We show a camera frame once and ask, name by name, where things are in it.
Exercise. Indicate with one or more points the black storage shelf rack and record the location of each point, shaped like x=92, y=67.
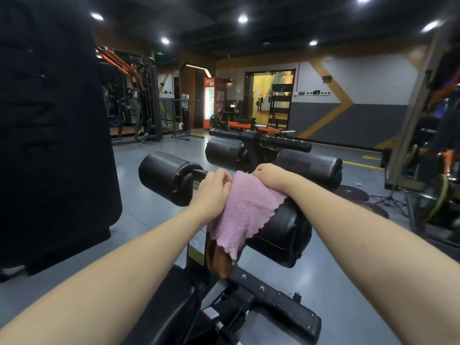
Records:
x=278, y=111

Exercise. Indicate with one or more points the dark red weight plate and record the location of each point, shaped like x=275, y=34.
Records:
x=373, y=209

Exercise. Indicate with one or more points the person's right forearm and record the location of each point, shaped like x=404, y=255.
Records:
x=377, y=247

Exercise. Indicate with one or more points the person's left hand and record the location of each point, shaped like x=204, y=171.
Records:
x=210, y=197

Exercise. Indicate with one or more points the brown cleaning cloth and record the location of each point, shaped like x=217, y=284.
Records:
x=219, y=262

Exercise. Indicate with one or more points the black plate with yellow stripe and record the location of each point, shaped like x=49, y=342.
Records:
x=436, y=199

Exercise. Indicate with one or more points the pink cleaning cloth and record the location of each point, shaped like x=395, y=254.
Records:
x=244, y=211

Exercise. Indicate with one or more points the orange black power rack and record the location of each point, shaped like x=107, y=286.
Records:
x=442, y=147

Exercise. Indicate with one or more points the black tripod stand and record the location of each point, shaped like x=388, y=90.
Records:
x=390, y=201

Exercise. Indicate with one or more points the black padded gym bench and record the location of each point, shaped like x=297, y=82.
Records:
x=251, y=211

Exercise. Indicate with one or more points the group of round ceiling lights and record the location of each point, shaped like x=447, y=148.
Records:
x=242, y=18

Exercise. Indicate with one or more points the person's left forearm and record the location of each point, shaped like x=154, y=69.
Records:
x=97, y=280

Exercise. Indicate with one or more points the red lit vending machine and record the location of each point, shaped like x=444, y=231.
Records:
x=212, y=100

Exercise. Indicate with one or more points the row of wall switch panels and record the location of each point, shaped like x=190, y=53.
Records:
x=316, y=92

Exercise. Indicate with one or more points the black weight plate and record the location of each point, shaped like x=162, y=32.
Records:
x=350, y=193

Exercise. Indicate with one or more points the person's right hand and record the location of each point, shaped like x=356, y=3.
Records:
x=273, y=176

